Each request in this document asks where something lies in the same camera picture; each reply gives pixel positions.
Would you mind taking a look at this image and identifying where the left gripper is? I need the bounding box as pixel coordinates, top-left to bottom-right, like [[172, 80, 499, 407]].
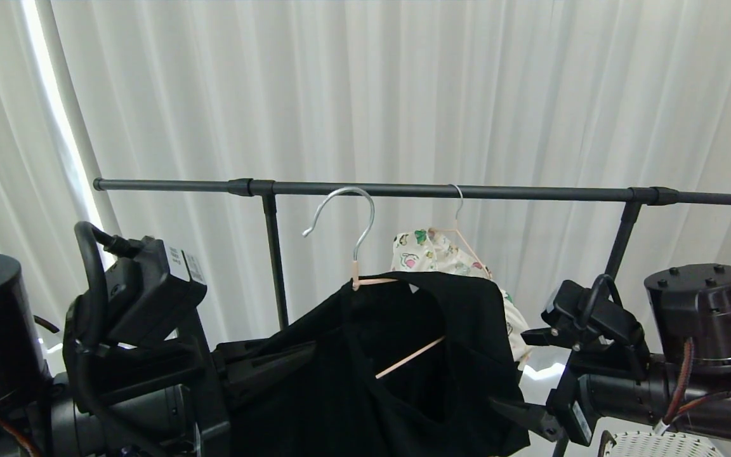
[[48, 311, 317, 457]]

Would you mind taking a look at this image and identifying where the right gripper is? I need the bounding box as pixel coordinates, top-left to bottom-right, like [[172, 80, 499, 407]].
[[489, 327, 664, 445]]

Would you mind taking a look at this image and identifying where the black garment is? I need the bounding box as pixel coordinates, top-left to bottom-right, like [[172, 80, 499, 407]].
[[229, 272, 531, 457]]

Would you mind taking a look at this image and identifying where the pink clothes hanger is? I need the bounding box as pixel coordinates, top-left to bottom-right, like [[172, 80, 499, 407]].
[[302, 186, 449, 380], [429, 184, 493, 280]]

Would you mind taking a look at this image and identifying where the cream printed garment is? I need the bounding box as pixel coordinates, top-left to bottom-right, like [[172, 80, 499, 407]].
[[391, 228, 534, 370]]

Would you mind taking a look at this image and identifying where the white laundry basket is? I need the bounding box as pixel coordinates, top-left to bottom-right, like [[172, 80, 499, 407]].
[[597, 430, 728, 457]]

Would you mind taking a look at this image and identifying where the black clothes rack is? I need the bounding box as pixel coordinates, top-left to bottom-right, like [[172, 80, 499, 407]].
[[93, 178, 731, 457]]

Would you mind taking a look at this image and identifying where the white curtain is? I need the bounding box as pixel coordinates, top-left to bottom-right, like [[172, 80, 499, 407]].
[[0, 0, 731, 381]]

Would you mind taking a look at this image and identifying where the black cable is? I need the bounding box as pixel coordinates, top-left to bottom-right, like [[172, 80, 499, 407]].
[[578, 274, 623, 331], [63, 221, 150, 445]]

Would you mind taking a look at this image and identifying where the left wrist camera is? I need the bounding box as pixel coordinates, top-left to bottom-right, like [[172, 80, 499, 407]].
[[104, 236, 209, 348]]

